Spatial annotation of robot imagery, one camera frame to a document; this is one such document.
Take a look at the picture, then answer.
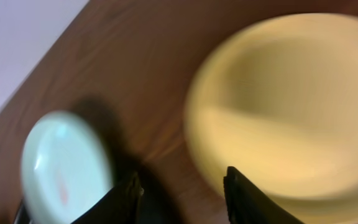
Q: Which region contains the large light green plate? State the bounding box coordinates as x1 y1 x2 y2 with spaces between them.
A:
21 111 114 223

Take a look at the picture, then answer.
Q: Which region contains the yellow plate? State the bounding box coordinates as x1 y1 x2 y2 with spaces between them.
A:
185 13 358 223

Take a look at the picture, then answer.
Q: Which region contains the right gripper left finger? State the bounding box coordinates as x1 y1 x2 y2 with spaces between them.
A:
73 172 143 224

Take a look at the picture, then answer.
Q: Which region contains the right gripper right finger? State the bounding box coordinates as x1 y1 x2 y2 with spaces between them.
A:
223 166 302 224

